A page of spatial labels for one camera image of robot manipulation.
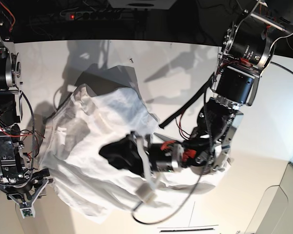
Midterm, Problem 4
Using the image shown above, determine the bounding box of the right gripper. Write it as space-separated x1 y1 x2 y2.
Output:
0 168 53 210

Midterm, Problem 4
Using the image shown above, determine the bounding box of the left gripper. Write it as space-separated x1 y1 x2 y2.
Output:
99 131 155 188

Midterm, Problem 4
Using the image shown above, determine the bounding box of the white t-shirt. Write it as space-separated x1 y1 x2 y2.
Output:
38 64 231 224

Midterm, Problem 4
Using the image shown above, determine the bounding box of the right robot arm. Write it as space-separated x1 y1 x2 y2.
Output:
0 0 52 217

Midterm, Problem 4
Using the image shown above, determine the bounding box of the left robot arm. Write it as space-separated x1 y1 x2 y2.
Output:
99 0 293 181

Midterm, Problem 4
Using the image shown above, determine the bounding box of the black power strip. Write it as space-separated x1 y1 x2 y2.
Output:
60 9 135 21

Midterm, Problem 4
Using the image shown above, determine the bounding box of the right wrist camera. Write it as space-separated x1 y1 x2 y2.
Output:
20 206 36 218

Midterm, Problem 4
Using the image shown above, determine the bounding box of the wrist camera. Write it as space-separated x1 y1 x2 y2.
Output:
20 206 36 218
135 183 156 203

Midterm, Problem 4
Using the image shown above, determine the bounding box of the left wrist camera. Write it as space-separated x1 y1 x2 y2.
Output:
135 183 156 203

